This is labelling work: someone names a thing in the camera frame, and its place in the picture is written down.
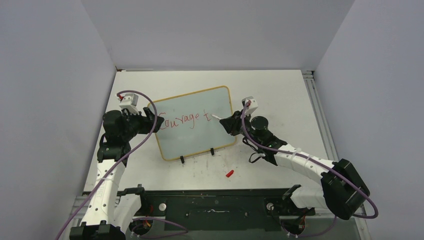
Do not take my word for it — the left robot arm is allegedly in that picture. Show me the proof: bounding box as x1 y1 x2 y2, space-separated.
69 107 164 240

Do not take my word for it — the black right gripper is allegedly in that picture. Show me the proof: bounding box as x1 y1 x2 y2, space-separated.
221 109 262 147

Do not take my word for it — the yellow framed whiteboard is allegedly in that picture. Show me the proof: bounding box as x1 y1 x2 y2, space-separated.
154 85 237 161

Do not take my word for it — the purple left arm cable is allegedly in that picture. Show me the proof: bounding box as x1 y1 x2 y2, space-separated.
54 90 190 240

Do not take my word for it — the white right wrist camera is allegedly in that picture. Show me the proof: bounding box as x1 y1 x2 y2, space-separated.
241 96 259 116

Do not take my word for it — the aluminium frame rail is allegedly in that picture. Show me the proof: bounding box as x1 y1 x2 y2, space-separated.
66 70 372 240

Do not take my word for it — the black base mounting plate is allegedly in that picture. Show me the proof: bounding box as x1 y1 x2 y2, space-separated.
128 187 336 238

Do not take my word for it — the red marker cap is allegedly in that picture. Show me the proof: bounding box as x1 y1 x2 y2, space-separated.
225 169 234 178

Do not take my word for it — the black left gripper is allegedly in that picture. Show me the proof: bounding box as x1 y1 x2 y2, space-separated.
121 107 163 141

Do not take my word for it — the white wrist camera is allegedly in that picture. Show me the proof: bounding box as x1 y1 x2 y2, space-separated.
117 93 140 116
241 96 259 116

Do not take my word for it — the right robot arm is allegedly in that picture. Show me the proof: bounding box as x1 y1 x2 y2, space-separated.
219 111 371 220

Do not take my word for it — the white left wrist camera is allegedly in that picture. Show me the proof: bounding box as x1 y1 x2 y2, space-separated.
117 93 140 116

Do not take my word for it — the red capped whiteboard marker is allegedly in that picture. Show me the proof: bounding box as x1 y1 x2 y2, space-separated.
211 114 223 120

